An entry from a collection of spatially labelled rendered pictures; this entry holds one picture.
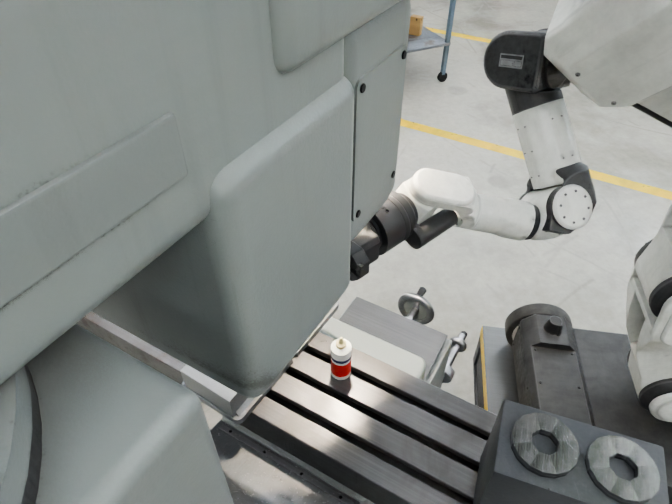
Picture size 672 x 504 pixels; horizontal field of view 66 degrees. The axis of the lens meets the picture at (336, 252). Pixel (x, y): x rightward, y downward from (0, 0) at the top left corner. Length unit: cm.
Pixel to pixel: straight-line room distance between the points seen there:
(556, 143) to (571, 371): 76
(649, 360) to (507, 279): 132
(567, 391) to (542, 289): 116
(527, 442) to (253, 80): 62
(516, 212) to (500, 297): 160
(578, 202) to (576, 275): 180
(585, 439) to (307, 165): 60
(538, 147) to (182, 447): 82
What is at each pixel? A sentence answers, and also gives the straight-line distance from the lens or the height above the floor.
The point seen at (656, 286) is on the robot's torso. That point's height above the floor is 103.
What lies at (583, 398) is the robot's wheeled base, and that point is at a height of 59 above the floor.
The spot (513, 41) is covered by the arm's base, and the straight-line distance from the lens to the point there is 99.
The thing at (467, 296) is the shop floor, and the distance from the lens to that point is 249.
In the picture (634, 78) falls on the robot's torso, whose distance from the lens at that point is 89.
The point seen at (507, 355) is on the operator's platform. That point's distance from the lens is 180.
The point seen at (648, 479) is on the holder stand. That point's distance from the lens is 84.
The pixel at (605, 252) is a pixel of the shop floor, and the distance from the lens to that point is 297.
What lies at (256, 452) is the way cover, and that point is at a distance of 106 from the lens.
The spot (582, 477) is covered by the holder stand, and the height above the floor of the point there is 109.
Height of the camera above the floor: 178
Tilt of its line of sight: 42 degrees down
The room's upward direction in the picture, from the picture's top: straight up
